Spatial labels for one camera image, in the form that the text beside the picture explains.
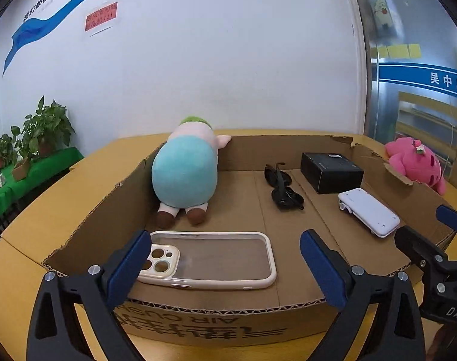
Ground large potted green plant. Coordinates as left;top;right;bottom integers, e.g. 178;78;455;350
23;96;76;159

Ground pink plush toy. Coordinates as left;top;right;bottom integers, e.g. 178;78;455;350
384;137;447;196

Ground green tablecloth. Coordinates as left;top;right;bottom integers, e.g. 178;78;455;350
0;147;85;219

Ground wooden desktop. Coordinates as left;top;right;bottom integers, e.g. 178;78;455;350
0;128;457;361

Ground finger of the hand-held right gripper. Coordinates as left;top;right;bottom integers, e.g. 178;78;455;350
394;226;449;271
436;205;457;234

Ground pig plush toy teal body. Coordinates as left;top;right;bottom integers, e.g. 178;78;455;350
151;116;232;228

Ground brown cardboard box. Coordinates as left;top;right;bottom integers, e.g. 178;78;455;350
42;133;457;348

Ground blue wave wall decal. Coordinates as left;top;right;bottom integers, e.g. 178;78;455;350
3;0;304;78

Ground glass door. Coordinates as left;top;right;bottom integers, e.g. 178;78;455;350
349;0;457;181

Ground black rectangular box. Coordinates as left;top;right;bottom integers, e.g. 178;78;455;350
301;152;365;195

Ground white power bank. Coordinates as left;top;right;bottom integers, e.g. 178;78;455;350
338;188;401;238

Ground green plant in tan pot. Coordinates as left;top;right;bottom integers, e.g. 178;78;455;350
10;126;32;180

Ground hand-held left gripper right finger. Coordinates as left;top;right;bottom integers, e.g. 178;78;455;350
300;229;426;361

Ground black sunglasses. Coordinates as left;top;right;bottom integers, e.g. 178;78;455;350
264;162;305;211

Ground red wall notice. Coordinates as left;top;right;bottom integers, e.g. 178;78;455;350
83;2;120;36

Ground blue door band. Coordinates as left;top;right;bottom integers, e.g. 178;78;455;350
379;62;457;100

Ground small potted green plant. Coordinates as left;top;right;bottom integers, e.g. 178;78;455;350
0;131;14;170

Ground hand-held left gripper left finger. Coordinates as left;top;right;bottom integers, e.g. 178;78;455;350
27;229;153;361

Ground cartoon door sticker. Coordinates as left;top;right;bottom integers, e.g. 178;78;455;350
366;0;402;40

